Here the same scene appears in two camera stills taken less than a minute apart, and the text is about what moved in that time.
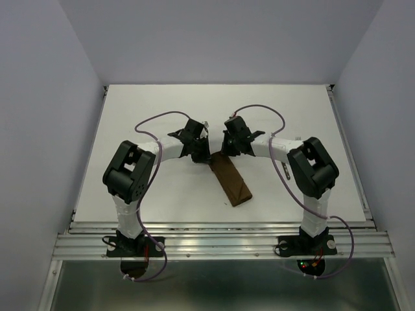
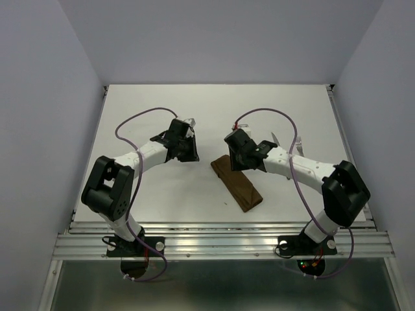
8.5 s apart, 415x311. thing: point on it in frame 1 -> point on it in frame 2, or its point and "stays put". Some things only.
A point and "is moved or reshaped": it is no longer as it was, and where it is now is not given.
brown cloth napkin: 235,187 is moved or reshaped
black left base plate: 134,246 stays put
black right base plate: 306,245 stays put
